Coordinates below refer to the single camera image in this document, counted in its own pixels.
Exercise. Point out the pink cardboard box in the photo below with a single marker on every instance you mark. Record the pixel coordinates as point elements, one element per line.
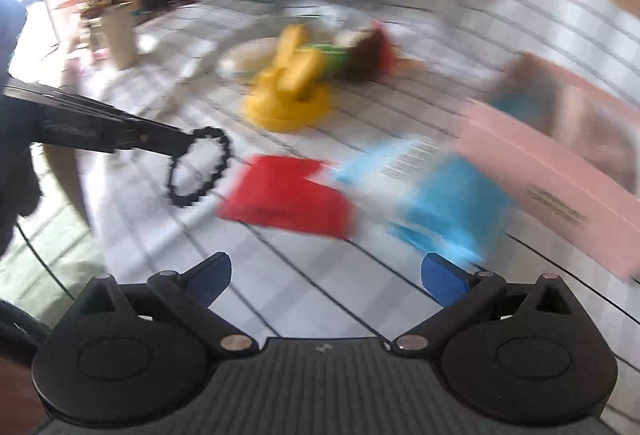
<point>530,165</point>

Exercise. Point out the yellow plush duck toy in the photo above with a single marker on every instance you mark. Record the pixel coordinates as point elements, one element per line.
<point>287,90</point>

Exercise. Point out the round metal plate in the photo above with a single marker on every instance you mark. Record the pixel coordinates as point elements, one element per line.
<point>245,57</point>

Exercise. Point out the blue and white packet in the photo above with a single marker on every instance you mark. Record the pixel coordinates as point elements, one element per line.
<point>445,200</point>

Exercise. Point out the white checked tablecloth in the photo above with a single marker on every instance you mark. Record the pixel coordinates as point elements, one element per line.
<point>310,275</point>

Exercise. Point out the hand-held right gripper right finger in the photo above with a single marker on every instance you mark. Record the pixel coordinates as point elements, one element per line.
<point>442,277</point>

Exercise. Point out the vase with red flowers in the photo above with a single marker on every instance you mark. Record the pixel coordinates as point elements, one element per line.
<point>107,10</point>

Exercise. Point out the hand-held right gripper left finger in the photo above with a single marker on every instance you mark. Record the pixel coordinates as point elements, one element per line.
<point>211,279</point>

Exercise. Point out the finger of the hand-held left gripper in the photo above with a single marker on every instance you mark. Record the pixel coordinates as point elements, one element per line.
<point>155,129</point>
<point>150,147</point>

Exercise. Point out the person's left forearm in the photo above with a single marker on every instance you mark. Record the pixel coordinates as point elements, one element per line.
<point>12,185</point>

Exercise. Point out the crocheted doll with green hat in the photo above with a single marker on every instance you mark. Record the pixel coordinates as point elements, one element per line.
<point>360,55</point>

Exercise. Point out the red packet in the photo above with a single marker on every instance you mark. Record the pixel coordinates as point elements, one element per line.
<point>285,197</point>

